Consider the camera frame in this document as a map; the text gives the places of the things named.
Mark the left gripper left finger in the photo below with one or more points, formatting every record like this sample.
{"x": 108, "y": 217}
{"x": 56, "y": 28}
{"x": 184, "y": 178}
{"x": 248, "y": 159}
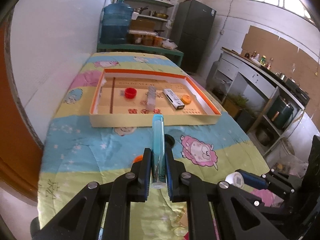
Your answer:
{"x": 139, "y": 187}

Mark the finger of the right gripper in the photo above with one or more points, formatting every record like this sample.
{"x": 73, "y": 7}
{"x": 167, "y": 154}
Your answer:
{"x": 253, "y": 180}

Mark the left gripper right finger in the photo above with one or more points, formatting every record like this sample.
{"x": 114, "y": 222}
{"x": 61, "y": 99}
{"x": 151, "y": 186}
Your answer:
{"x": 177, "y": 191}

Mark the white bottle cap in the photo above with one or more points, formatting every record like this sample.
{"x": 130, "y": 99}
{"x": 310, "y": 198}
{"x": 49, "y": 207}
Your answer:
{"x": 235, "y": 179}

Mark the large orange bottle cap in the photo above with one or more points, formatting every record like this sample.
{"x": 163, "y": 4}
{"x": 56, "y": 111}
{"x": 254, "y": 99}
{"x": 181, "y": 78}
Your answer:
{"x": 138, "y": 158}

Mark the teal flower lighter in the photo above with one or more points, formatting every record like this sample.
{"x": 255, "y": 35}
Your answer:
{"x": 158, "y": 153}

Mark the cartoon sheep quilt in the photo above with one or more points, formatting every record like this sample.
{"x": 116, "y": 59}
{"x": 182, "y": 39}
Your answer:
{"x": 75, "y": 153}

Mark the white kitchen counter cabinet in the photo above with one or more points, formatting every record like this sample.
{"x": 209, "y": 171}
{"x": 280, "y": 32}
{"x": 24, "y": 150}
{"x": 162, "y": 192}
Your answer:
{"x": 267, "y": 111}

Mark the clear plastic rectangular case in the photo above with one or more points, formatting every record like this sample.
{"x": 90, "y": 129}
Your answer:
{"x": 151, "y": 98}

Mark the white printed lighter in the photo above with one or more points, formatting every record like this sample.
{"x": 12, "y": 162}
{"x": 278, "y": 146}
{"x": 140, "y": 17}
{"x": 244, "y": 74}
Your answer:
{"x": 174, "y": 99}

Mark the orange-rimmed cardboard tray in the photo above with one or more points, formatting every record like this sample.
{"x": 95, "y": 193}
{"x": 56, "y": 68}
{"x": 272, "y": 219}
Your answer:
{"x": 110, "y": 108}

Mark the red bottle cap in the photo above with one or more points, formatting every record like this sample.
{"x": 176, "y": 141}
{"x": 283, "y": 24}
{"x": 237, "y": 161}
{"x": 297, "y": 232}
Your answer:
{"x": 130, "y": 93}

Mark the small orange bottle cap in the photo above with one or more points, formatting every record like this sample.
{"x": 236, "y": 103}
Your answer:
{"x": 186, "y": 99}

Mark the green low bench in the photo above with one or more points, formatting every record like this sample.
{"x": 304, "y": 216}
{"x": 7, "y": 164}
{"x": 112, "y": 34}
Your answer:
{"x": 177, "y": 55}

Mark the dark green refrigerator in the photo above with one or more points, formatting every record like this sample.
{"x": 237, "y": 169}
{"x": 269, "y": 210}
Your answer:
{"x": 190, "y": 32}

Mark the blue water jug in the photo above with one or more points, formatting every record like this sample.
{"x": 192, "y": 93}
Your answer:
{"x": 116, "y": 23}

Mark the white metal shelf rack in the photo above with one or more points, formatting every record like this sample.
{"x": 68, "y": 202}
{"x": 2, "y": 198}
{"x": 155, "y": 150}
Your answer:
{"x": 147, "y": 7}

